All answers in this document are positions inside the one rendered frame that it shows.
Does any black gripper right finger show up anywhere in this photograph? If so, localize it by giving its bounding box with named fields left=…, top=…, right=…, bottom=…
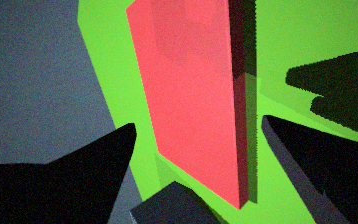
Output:
left=261, top=115, right=358, bottom=224

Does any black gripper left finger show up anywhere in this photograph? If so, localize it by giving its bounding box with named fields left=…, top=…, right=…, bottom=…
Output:
left=0, top=123, right=137, bottom=224

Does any pink rectangular panel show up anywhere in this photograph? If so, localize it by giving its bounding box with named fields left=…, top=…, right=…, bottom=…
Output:
left=125, top=0, right=249, bottom=210

